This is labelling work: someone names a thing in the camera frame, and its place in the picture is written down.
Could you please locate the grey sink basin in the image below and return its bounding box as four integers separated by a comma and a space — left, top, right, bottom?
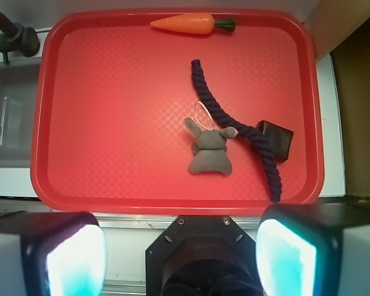
0, 60, 40, 168

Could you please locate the black rectangular block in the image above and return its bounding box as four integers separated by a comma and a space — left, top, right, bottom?
252, 120, 294, 162

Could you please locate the orange toy carrot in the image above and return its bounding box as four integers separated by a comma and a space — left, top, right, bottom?
150, 12, 236, 35

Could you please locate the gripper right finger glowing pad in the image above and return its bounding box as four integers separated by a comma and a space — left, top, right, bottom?
255, 202, 370, 295

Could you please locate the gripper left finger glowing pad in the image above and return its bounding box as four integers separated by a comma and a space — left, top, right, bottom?
0, 212, 107, 295

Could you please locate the dark blue rope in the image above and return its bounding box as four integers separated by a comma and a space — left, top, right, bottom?
191, 59, 283, 204

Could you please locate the dark metal faucet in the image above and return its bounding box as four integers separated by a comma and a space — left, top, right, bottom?
0, 12, 40, 65

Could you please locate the red plastic tray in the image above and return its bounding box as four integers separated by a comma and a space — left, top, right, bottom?
31, 8, 324, 216

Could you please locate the grey plush bunny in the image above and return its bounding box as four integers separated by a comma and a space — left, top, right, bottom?
184, 101, 239, 176

